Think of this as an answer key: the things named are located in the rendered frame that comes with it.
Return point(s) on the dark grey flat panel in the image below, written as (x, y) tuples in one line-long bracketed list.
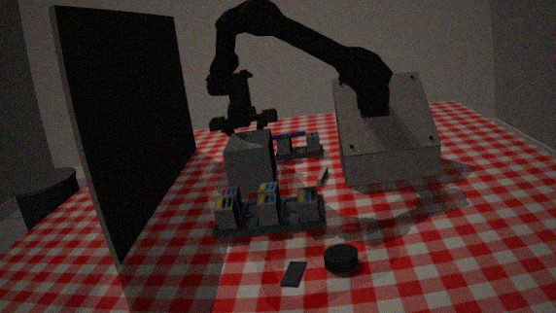
[(123, 85)]

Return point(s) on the black short cylinder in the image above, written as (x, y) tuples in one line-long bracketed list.
[(341, 258)]

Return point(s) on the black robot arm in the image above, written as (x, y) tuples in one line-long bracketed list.
[(361, 69)]

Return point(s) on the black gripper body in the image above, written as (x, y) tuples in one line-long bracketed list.
[(267, 115)]

